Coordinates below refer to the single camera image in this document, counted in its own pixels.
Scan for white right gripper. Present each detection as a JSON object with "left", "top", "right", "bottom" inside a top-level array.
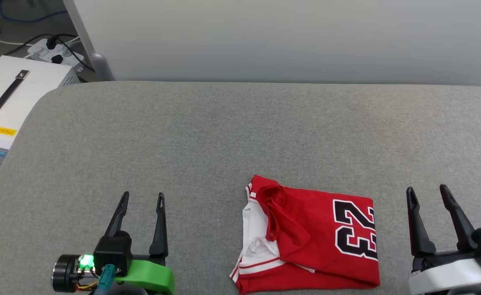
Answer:
[{"left": 406, "top": 184, "right": 481, "bottom": 295}]

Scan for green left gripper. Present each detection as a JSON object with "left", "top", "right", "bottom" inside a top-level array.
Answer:
[{"left": 52, "top": 191, "right": 175, "bottom": 295}]

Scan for red basketball jersey white sleeves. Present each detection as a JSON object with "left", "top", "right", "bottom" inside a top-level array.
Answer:
[{"left": 229, "top": 175, "right": 381, "bottom": 295}]

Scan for grey partition leg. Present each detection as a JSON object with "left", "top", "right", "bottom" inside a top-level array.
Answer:
[{"left": 63, "top": 0, "right": 114, "bottom": 82}]

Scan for white equipment box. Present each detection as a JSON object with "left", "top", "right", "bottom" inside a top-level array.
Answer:
[{"left": 0, "top": 55, "right": 81, "bottom": 169}]

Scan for white power strip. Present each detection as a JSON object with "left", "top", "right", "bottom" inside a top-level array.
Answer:
[{"left": 27, "top": 38, "right": 88, "bottom": 73}]

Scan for white partition panel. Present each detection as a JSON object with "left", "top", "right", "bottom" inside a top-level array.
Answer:
[{"left": 73, "top": 0, "right": 481, "bottom": 86}]

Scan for black box carry handle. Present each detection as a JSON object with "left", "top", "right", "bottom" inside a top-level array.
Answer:
[{"left": 0, "top": 70, "right": 30, "bottom": 120}]

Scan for black floor cable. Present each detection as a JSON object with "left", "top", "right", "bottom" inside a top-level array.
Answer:
[{"left": 0, "top": 34, "right": 95, "bottom": 71}]

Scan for blue floor cable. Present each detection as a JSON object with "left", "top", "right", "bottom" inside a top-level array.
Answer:
[{"left": 0, "top": 0, "right": 67, "bottom": 23}]

